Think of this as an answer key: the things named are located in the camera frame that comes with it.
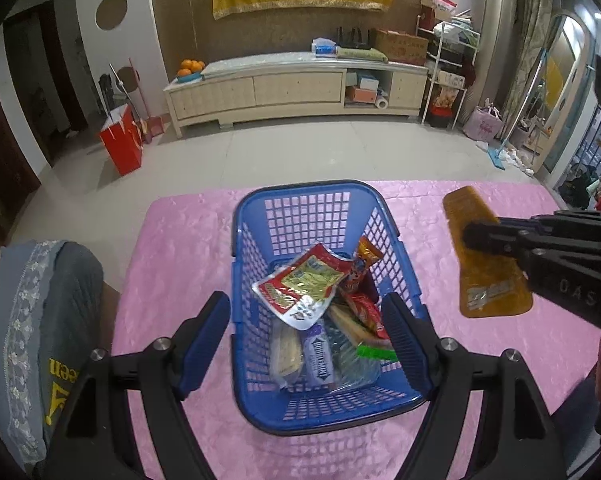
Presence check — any red and yellow snack packet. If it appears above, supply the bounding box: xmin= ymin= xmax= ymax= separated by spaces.
xmin=252 ymin=242 xmax=353 ymax=330

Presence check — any dark cloth with yellow print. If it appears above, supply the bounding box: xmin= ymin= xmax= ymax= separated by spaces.
xmin=35 ymin=355 xmax=96 ymax=431

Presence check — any silver standing air conditioner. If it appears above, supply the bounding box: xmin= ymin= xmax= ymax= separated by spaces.
xmin=473 ymin=0 xmax=523 ymax=111

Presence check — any pink quilted tablecloth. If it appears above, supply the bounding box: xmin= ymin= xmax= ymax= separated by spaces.
xmin=110 ymin=180 xmax=601 ymax=480

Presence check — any brown cardboard box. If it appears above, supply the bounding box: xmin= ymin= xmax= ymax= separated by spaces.
xmin=373 ymin=29 xmax=429 ymax=66

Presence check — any round brown wall plate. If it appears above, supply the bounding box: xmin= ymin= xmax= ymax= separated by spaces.
xmin=95 ymin=0 xmax=128 ymax=31

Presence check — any blue plastic basket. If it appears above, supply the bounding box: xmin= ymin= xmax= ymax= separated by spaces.
xmin=230 ymin=180 xmax=433 ymax=436

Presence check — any purple snack packet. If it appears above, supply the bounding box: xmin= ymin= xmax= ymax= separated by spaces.
xmin=303 ymin=322 xmax=336 ymax=388

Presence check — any orange snack packet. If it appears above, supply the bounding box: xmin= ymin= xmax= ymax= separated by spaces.
xmin=443 ymin=185 xmax=534 ymax=319

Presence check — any arched mirror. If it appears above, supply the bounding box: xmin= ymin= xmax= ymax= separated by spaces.
xmin=533 ymin=10 xmax=593 ymax=171

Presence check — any red paper bag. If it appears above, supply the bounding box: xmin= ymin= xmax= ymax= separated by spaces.
xmin=99 ymin=104 xmax=144 ymax=177

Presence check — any patterned curtain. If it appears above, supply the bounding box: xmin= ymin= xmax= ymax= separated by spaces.
xmin=505 ymin=0 xmax=551 ymax=126

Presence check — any small orange and blue packet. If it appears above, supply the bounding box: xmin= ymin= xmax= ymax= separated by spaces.
xmin=337 ymin=236 xmax=383 ymax=293

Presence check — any green cushion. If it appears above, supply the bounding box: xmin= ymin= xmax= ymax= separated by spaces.
xmin=335 ymin=46 xmax=388 ymax=63

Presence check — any broom and dustpan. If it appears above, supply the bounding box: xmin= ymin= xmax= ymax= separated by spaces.
xmin=109 ymin=57 xmax=166 ymax=143

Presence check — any blue-headed mop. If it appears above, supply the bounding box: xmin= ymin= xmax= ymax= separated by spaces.
xmin=489 ymin=50 xmax=548 ymax=168

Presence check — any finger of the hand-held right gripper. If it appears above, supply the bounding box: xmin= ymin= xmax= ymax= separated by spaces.
xmin=500 ymin=210 xmax=601 ymax=235
xmin=463 ymin=222 xmax=601 ymax=263

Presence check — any orange box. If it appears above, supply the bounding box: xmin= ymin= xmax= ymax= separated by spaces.
xmin=345 ymin=85 xmax=378 ymax=103

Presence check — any green-topped cracker packet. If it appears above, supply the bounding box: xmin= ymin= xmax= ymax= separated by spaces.
xmin=327 ymin=305 xmax=398 ymax=363

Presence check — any small red snack packet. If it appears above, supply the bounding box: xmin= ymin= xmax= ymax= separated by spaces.
xmin=340 ymin=292 xmax=391 ymax=346

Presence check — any beige media cabinet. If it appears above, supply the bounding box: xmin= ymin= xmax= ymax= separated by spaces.
xmin=164 ymin=52 xmax=429 ymax=138

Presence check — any pink bag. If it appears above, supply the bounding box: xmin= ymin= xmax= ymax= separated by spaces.
xmin=464 ymin=100 xmax=503 ymax=142

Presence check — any black router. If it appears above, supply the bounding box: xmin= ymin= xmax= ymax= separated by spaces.
xmin=336 ymin=26 xmax=372 ymax=50

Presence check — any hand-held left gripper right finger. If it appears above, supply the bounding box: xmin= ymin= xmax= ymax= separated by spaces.
xmin=381 ymin=292 xmax=566 ymax=480

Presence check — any light blue snack packet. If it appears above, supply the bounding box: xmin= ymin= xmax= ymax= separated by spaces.
xmin=330 ymin=340 xmax=381 ymax=391

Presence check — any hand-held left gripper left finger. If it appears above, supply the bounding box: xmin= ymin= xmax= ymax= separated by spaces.
xmin=35 ymin=291 xmax=231 ymax=480

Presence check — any white shelf rack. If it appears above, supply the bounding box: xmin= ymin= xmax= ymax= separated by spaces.
xmin=419 ymin=12 xmax=481 ymax=128

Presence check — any grey quilted seat cover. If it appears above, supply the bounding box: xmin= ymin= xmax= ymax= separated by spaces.
xmin=0 ymin=240 xmax=105 ymax=466

